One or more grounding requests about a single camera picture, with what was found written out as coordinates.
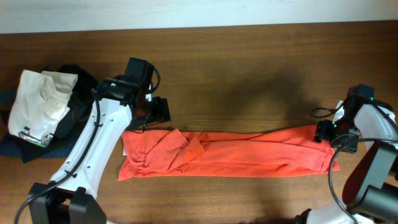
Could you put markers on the white folded garment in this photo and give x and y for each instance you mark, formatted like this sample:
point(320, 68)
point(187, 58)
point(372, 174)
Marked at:
point(41, 103)

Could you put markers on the orange printed t-shirt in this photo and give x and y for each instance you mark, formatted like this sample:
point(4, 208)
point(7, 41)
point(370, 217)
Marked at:
point(285, 153)

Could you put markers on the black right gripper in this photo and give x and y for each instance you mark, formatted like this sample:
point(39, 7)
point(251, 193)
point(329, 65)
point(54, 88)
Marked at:
point(324, 130)

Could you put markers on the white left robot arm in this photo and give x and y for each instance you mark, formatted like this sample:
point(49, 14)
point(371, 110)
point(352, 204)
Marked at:
point(70, 196)

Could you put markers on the black folded garment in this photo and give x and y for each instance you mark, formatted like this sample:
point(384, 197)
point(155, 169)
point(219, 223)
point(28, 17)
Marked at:
point(85, 83)

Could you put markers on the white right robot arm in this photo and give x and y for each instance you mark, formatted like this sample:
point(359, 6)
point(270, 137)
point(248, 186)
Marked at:
point(367, 198)

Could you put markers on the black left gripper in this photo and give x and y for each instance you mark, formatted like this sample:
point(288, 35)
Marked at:
point(160, 111)

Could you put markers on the navy blue folded garment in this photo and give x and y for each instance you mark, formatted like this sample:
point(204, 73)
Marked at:
point(59, 146)

